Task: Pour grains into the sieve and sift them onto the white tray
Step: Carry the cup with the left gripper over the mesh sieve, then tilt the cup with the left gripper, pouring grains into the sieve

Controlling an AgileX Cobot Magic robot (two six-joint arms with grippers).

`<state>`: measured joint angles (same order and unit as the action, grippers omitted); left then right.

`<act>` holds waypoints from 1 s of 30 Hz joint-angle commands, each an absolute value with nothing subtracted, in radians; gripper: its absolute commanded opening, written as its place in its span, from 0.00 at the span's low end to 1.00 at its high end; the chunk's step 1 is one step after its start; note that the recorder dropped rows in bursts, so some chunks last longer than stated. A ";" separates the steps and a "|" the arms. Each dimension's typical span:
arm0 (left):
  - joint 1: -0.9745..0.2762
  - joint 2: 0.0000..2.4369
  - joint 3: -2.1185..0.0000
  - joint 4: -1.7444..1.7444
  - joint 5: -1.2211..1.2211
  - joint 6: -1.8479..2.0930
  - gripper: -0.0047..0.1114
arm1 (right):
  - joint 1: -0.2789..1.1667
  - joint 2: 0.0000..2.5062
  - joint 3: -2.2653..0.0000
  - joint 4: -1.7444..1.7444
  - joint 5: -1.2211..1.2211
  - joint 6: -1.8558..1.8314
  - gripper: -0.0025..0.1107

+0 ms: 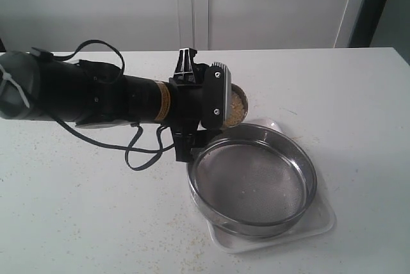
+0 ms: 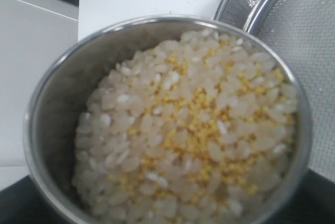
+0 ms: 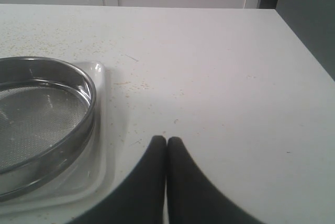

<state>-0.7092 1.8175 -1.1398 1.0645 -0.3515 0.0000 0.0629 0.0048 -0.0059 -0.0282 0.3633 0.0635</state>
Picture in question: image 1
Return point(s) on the stainless steel cup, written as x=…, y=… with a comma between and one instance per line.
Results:
x=237, y=89

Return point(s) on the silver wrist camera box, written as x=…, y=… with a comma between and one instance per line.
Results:
x=216, y=96

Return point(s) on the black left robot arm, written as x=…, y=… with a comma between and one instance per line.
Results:
x=92, y=94

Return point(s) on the round steel mesh sieve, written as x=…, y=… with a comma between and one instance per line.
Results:
x=251, y=179

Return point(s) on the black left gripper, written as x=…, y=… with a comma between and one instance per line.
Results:
x=187, y=82

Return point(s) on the grain mixture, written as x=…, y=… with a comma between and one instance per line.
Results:
x=238, y=110

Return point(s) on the white square plastic tray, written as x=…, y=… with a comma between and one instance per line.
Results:
x=320, y=222

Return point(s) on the white cabinet behind table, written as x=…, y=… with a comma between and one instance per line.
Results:
x=163, y=25

